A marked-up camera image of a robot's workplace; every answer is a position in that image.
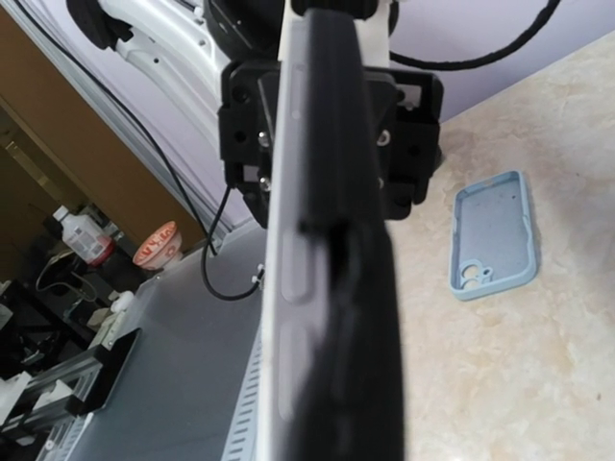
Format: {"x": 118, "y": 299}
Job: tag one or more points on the light blue phone case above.
{"x": 493, "y": 246}

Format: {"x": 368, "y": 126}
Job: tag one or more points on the black phone case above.
{"x": 357, "y": 410}

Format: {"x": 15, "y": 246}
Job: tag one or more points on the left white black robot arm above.
{"x": 204, "y": 36}

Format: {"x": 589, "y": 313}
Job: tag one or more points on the orange patterned bowl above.
{"x": 162, "y": 249}

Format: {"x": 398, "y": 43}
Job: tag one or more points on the black phone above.
{"x": 295, "y": 303}

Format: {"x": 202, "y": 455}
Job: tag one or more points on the front aluminium rail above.
{"x": 199, "y": 351}

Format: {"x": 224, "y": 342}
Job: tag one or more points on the plastic drink bottle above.
{"x": 84, "y": 237}

